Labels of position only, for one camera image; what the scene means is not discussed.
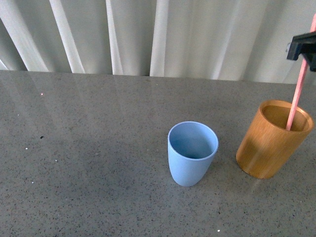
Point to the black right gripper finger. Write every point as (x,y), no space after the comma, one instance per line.
(304,45)

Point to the pink chopstick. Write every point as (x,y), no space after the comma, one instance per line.
(299,84)

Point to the blue plastic cup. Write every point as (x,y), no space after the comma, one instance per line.
(192,147)

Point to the round bamboo chopstick holder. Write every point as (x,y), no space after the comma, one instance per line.
(267,144)

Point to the white pleated curtain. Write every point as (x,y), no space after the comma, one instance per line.
(209,39)

